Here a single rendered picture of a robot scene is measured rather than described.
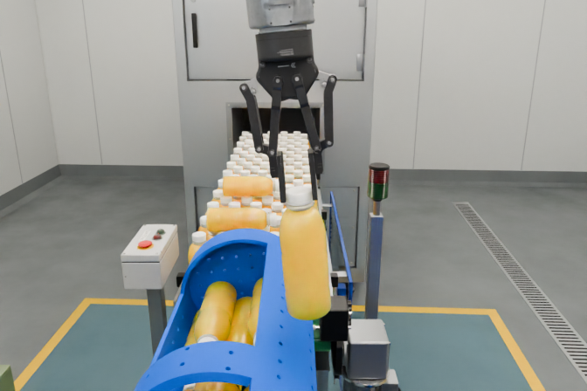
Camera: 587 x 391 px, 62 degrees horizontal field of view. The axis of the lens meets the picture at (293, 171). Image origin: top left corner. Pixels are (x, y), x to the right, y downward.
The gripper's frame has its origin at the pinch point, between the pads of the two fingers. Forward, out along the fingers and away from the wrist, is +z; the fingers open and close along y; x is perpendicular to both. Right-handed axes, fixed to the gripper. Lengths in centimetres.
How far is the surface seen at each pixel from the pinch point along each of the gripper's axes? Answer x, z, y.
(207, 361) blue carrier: -11.5, 21.3, -13.8
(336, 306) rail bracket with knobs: 39, 45, 5
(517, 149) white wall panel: 443, 120, 217
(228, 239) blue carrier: 27.6, 20.6, -16.9
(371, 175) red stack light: 73, 23, 19
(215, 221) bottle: 60, 28, -27
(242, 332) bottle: 14.7, 34.7, -14.1
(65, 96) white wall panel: 454, 21, -260
